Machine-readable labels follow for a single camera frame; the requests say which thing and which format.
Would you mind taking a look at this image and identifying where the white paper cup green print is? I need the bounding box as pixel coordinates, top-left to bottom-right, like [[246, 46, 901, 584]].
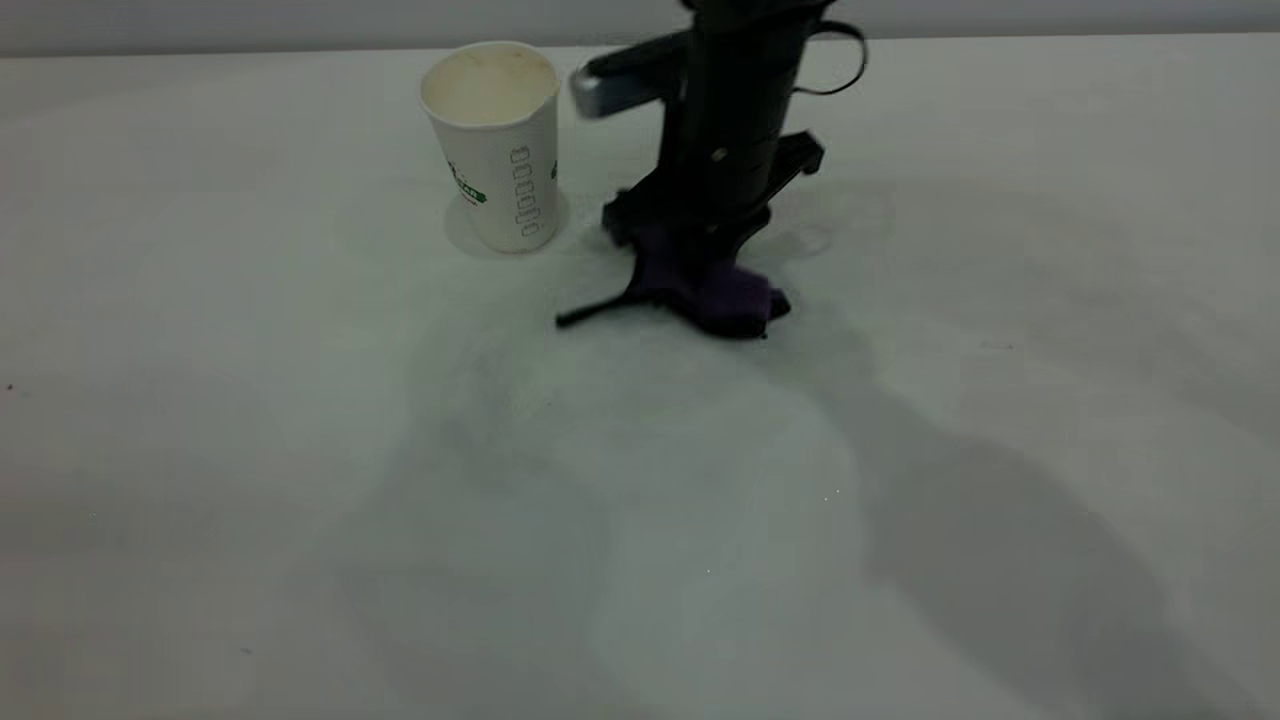
[[418, 40, 563, 255]]

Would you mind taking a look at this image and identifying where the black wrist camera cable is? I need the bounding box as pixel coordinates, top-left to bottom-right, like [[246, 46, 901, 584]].
[[795, 20, 869, 98]]

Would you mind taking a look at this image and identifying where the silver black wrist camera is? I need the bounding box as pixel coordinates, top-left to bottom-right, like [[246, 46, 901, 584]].
[[568, 30, 701, 121]]

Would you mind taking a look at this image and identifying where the purple microfibre cloth with loop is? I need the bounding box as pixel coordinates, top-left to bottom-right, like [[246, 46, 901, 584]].
[[555, 222, 793, 341]]

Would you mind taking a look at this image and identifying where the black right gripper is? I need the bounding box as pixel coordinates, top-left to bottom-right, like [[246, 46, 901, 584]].
[[600, 35, 827, 279]]

